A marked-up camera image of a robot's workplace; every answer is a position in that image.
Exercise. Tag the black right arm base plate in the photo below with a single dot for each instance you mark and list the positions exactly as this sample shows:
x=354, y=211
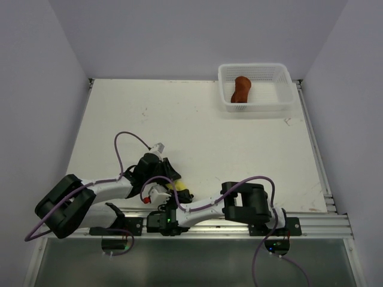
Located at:
x=292, y=228

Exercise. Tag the brown microfiber towel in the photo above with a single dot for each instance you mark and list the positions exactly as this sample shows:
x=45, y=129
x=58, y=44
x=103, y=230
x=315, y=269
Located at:
x=242, y=89

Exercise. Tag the white perforated plastic basket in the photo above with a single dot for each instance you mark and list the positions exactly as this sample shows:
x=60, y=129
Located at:
x=272, y=88

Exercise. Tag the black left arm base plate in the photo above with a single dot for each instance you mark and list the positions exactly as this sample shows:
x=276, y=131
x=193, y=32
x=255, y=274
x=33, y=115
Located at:
x=131, y=224

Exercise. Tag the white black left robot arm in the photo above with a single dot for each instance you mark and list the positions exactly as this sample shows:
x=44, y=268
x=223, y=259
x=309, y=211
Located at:
x=74, y=203

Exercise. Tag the aluminium right side rail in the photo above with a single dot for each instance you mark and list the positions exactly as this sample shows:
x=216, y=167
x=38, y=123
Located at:
x=327, y=193

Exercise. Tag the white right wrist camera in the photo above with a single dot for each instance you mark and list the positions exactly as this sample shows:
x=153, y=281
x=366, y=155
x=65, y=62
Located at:
x=157, y=195

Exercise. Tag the aluminium table edge rail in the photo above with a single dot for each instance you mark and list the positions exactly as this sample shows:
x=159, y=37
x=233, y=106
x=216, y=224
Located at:
x=313, y=226

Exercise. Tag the yellow microfiber towel black trim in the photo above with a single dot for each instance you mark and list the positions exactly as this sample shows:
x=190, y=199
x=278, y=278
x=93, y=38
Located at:
x=178, y=184

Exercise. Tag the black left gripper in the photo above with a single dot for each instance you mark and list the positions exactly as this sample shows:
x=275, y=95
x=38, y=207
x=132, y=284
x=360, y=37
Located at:
x=169, y=171

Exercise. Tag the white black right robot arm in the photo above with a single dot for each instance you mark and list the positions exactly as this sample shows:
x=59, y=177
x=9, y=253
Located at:
x=250, y=202

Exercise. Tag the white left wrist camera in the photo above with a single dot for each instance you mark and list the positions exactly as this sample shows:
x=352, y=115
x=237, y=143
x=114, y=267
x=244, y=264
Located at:
x=157, y=148

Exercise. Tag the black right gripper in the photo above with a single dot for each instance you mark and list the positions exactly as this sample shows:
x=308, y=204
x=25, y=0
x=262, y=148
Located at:
x=184, y=196

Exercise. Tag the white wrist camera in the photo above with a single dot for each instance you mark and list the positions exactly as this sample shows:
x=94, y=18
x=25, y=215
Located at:
x=157, y=195
x=157, y=148

